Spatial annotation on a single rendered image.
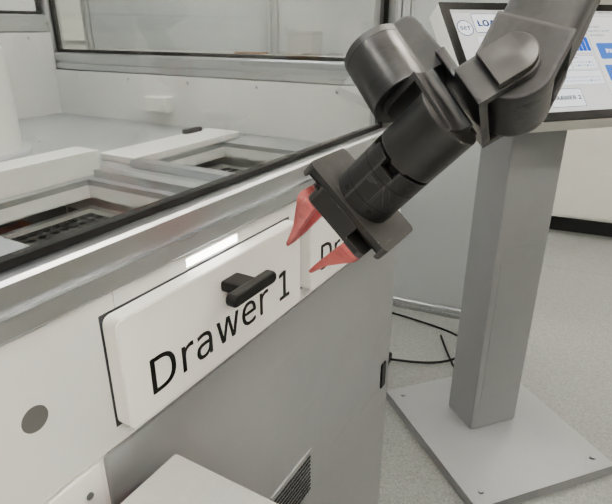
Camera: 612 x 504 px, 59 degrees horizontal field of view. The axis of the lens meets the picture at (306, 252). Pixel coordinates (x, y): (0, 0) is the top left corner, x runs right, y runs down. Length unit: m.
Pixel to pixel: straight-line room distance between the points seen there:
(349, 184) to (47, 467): 0.33
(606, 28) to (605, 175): 1.98
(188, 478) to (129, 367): 0.13
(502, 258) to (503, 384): 0.42
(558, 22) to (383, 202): 0.18
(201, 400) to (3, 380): 0.24
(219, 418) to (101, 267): 0.27
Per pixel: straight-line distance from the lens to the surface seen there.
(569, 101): 1.36
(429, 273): 2.36
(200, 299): 0.53
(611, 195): 3.52
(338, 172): 0.49
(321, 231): 0.72
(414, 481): 1.63
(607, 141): 3.45
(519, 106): 0.44
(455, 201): 2.23
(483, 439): 1.74
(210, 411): 0.64
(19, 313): 0.43
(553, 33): 0.45
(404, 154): 0.43
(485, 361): 1.63
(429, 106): 0.43
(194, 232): 0.53
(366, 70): 0.47
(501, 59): 0.42
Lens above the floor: 1.15
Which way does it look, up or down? 23 degrees down
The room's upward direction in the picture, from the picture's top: straight up
